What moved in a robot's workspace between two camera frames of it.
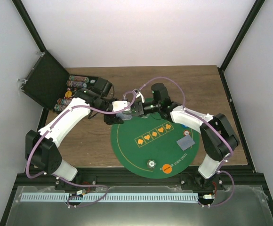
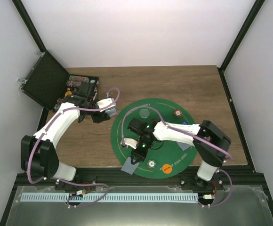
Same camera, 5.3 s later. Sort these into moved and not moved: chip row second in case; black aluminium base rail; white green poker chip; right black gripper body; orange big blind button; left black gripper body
Moved: left black gripper body; right black gripper body
Not moved: white green poker chip; chip row second in case; orange big blind button; black aluminium base rail
